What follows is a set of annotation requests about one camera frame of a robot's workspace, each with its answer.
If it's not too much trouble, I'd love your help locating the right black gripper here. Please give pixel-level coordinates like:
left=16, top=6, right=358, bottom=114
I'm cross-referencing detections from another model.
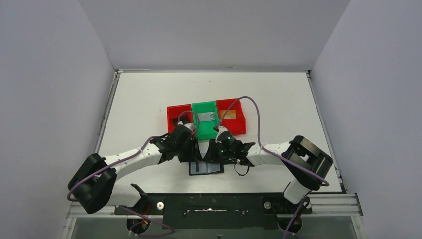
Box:
left=204, top=138, right=235, bottom=163

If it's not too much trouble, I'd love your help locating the white card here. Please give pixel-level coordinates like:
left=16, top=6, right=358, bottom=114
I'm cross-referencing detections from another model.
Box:
left=190, top=162, right=222, bottom=174

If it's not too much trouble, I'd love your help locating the black leather card holder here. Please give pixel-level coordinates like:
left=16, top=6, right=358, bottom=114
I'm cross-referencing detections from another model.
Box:
left=188, top=161, right=225, bottom=176

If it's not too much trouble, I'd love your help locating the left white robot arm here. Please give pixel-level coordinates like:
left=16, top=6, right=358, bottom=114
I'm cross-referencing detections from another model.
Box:
left=67, top=123, right=195, bottom=214

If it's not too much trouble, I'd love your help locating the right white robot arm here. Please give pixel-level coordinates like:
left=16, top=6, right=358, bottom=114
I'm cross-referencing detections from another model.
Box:
left=202, top=131, right=333, bottom=213

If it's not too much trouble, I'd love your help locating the gold credit card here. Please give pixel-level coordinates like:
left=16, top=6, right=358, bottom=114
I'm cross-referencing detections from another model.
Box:
left=219, top=110, right=237, bottom=119

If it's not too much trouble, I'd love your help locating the silver card with magnetic stripe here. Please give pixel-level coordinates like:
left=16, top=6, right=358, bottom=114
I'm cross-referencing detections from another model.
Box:
left=197, top=112, right=215, bottom=122

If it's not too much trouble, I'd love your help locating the right red plastic bin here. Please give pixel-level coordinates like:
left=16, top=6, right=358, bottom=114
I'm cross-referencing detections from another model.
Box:
left=216, top=98, right=246, bottom=136

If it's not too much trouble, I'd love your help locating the red plastic bin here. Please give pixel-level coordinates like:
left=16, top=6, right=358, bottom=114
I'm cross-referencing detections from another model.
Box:
left=167, top=104, right=194, bottom=133
left=216, top=98, right=246, bottom=136

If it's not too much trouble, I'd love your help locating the green plastic bin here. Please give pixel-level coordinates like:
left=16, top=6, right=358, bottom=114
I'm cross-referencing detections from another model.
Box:
left=191, top=101, right=219, bottom=141

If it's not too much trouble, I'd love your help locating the left red plastic bin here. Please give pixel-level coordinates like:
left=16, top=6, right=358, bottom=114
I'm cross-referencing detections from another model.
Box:
left=167, top=104, right=194, bottom=133

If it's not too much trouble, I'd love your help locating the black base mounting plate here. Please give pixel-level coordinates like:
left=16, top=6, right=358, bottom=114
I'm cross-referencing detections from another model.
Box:
left=114, top=192, right=312, bottom=233

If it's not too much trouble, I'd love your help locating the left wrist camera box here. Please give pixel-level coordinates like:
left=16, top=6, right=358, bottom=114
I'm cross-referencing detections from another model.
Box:
left=176, top=121, right=195, bottom=133

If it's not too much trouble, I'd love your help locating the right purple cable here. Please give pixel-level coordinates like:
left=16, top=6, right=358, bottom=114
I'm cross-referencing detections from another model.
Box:
left=213, top=96, right=330, bottom=187

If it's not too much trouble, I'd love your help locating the aluminium table edge rail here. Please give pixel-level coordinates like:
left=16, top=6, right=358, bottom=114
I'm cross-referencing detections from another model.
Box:
left=94, top=69, right=122, bottom=153

